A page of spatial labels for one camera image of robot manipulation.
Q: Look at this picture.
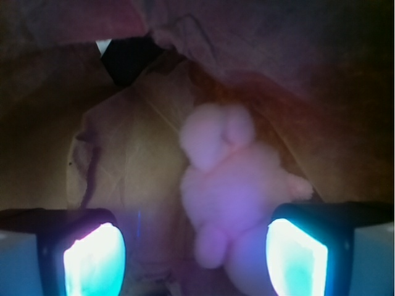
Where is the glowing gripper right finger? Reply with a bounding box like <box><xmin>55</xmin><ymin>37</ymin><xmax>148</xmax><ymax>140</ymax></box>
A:
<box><xmin>266</xmin><ymin>202</ymin><xmax>394</xmax><ymax>295</ymax></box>

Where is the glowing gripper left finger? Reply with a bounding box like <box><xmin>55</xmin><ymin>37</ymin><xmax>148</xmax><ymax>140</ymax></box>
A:
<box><xmin>1</xmin><ymin>208</ymin><xmax>126</xmax><ymax>295</ymax></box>

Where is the pink plush bunny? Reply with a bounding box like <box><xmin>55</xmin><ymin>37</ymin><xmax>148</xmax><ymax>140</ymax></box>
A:
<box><xmin>180</xmin><ymin>104</ymin><xmax>314</xmax><ymax>295</ymax></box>

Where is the brown paper bag tray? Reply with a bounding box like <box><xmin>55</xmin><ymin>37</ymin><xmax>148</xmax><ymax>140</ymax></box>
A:
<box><xmin>1</xmin><ymin>1</ymin><xmax>394</xmax><ymax>295</ymax></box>

